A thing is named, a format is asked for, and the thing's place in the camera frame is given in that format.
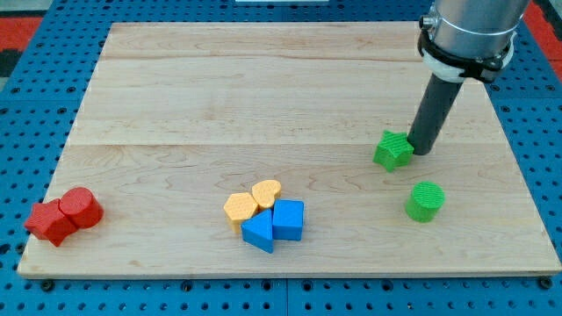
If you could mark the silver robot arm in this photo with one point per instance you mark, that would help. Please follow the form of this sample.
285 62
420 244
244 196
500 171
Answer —
473 29

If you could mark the green star block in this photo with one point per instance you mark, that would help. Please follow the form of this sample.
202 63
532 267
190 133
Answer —
393 151

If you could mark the red star block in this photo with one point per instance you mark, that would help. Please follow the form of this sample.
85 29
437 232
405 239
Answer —
48 223

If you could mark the yellow heart block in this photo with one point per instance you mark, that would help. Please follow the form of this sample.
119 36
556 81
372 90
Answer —
266 192

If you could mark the blue cube block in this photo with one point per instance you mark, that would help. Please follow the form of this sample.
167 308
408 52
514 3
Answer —
288 220

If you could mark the yellow hexagon block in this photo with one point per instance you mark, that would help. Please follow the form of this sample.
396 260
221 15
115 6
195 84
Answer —
238 208

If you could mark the blue triangle block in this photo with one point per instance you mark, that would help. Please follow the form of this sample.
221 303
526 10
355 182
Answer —
258 231

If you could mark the wooden board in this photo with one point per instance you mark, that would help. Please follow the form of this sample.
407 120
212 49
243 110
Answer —
179 116

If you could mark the green cylinder block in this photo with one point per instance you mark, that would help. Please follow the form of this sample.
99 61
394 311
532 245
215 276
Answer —
424 202

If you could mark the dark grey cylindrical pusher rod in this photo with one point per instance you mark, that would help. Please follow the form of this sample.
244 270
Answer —
435 105

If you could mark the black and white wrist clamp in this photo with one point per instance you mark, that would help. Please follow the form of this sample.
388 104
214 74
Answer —
461 66

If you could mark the red cylinder block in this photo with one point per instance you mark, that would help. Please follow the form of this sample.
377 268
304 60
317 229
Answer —
81 207

